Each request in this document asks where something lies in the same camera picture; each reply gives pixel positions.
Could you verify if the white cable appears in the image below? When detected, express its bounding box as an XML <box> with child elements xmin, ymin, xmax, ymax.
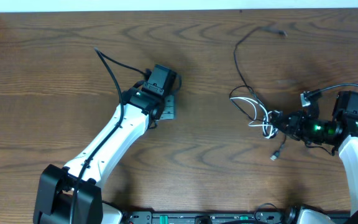
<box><xmin>229</xmin><ymin>96</ymin><xmax>281</xmax><ymax>140</ymax></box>

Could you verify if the black braided cable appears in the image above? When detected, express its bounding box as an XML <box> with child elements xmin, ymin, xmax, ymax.
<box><xmin>228</xmin><ymin>26</ymin><xmax>288</xmax><ymax>122</ymax></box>

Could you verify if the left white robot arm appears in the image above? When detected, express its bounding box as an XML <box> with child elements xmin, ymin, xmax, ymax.
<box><xmin>33</xmin><ymin>65</ymin><xmax>181</xmax><ymax>223</ymax></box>

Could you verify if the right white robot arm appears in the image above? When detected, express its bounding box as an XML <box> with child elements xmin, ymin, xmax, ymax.
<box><xmin>271</xmin><ymin>90</ymin><xmax>358</xmax><ymax>223</ymax></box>

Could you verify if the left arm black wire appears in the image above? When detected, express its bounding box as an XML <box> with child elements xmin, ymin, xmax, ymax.
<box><xmin>68</xmin><ymin>47</ymin><xmax>150</xmax><ymax>224</ymax></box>

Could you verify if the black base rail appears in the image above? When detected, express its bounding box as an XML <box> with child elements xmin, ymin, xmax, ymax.
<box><xmin>122</xmin><ymin>210</ymin><xmax>351</xmax><ymax>224</ymax></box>

